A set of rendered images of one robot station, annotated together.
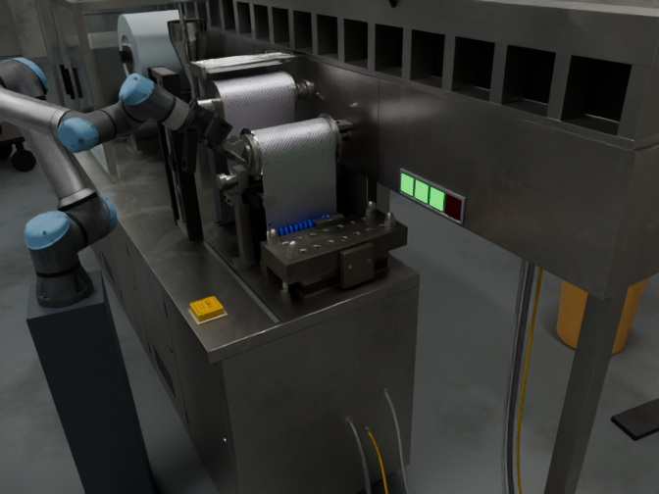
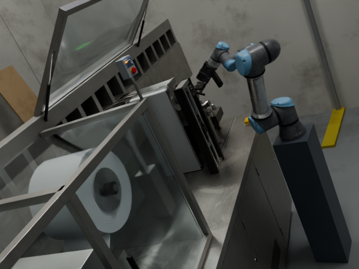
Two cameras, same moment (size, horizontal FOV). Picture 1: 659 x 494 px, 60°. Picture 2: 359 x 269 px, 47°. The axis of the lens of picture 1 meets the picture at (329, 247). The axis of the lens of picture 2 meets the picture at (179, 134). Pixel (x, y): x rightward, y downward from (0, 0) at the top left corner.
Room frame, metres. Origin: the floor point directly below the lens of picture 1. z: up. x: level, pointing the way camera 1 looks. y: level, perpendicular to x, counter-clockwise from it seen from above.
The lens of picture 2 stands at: (3.01, 2.25, 1.99)
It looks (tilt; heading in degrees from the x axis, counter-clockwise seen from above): 21 degrees down; 238
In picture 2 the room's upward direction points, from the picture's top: 25 degrees counter-clockwise
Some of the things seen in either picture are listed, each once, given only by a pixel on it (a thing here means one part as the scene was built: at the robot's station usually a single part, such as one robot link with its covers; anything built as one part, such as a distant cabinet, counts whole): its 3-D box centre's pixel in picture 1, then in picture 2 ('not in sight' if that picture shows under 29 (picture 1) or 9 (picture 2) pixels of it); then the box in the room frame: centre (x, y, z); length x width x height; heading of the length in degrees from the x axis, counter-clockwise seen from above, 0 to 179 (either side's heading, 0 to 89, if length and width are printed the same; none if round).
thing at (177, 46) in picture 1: (199, 116); not in sight; (2.20, 0.49, 1.18); 0.14 x 0.14 x 0.57
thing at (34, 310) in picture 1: (100, 409); (314, 196); (1.39, 0.76, 0.45); 0.20 x 0.20 x 0.90; 21
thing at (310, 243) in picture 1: (334, 243); (194, 121); (1.45, -0.02, 1.00); 0.40 x 0.16 x 0.06; 121
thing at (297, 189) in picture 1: (301, 197); not in sight; (1.54, 0.08, 1.11); 0.23 x 0.01 x 0.18; 121
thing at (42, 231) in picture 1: (52, 240); (283, 109); (1.40, 0.76, 1.07); 0.13 x 0.12 x 0.14; 154
